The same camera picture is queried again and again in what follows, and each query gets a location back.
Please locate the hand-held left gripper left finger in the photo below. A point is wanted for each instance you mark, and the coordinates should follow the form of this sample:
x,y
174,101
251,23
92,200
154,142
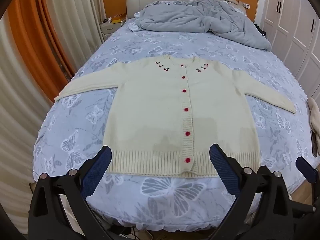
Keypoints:
x,y
96,172

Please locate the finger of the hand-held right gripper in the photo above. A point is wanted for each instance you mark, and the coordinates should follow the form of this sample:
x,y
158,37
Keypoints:
x,y
305,170

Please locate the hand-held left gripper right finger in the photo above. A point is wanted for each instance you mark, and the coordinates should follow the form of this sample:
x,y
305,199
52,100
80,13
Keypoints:
x,y
223,172

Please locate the cream knit cardigan red buttons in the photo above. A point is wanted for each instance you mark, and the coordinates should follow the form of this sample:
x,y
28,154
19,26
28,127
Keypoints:
x,y
150,110

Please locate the beige fluffy cloth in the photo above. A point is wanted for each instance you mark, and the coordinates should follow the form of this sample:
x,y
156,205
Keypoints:
x,y
313,120

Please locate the bed with butterfly print sheet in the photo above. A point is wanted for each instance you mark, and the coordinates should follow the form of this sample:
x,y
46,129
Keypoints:
x,y
75,120

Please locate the white curtain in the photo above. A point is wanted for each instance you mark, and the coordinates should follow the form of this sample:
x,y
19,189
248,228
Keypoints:
x,y
75,17
17,105

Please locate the white nightstand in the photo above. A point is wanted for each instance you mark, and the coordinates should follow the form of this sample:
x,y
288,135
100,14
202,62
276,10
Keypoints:
x,y
111,28

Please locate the dark object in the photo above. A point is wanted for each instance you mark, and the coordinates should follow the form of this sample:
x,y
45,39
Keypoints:
x,y
260,31

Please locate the white panelled wardrobe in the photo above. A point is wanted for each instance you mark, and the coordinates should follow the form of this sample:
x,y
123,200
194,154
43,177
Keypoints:
x,y
287,17

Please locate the orange curtain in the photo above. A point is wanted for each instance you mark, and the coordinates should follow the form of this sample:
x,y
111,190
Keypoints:
x,y
37,30

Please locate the yellow box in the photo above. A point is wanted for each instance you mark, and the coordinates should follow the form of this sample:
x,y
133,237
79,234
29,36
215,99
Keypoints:
x,y
118,18

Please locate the grey duvet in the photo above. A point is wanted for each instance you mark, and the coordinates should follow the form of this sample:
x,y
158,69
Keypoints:
x,y
187,17

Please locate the white wall control panel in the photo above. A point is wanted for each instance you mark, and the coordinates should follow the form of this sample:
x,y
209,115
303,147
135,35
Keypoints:
x,y
246,5

